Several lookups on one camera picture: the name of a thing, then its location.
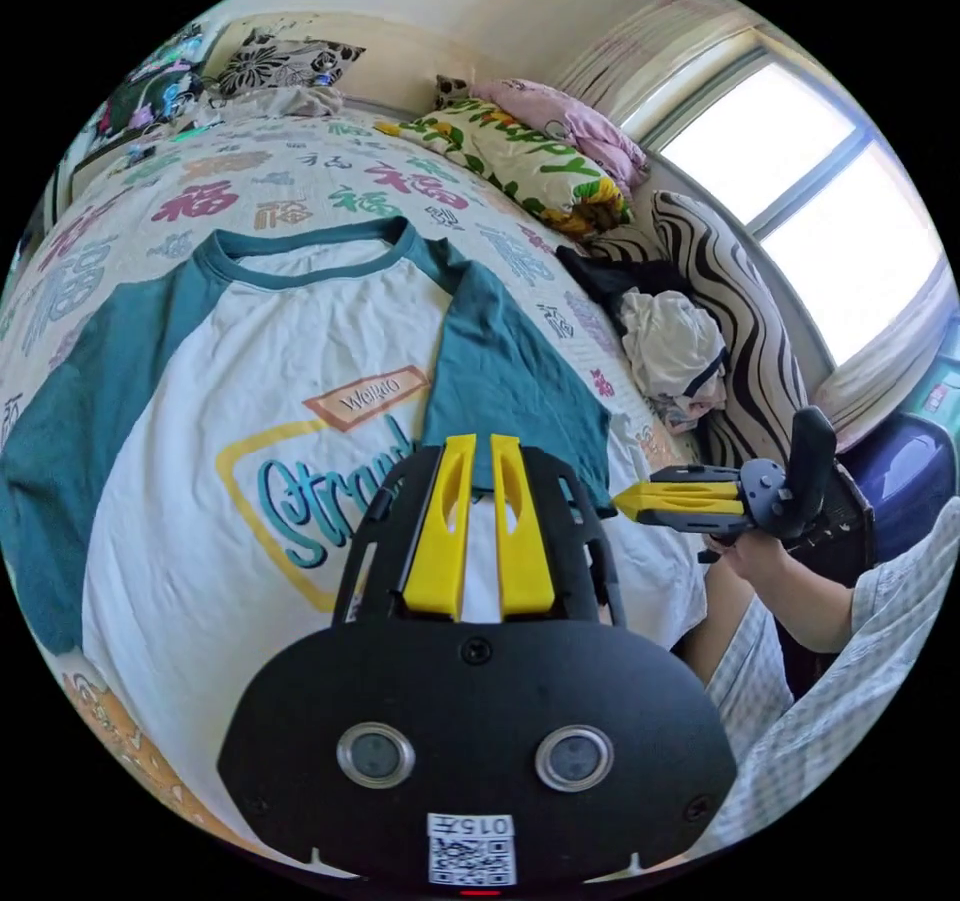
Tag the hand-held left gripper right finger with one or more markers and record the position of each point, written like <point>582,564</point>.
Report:
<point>528,556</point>

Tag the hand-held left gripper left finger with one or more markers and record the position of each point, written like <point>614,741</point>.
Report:
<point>436,541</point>

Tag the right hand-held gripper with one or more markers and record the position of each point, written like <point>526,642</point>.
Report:
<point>763,497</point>

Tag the person's right forearm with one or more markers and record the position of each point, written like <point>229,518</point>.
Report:
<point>814,608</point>

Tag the white t-shirt with teal sleeves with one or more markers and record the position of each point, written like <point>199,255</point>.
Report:
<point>225,361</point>

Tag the person's right hand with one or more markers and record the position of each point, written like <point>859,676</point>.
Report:
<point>757,560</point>

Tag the pile of clothes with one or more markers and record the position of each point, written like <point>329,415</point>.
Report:
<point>667,346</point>

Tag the zebra striped cushion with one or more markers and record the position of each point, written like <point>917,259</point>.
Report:
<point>742,316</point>

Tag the dark blue container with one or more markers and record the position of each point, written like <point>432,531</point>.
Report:
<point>900,481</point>

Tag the person's body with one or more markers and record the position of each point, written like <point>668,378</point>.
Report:
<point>840,721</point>

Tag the window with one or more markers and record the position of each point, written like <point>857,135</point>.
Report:
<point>810,188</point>

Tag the yellow green floral pillow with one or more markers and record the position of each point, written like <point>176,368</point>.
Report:
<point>517,158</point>

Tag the pink rolled blanket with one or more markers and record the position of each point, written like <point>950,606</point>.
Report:
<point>592,128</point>

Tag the bed with printed quilt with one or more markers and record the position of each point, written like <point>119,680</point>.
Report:
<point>330,166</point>

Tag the pale striped curtain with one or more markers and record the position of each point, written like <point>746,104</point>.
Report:
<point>645,46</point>

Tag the grey rumpled blanket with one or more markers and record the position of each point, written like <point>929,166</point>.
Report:
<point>292,102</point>

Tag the black and white floral cushion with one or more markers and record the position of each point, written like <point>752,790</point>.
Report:
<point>285,61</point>

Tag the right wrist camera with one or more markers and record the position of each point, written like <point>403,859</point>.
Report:
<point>814,466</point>

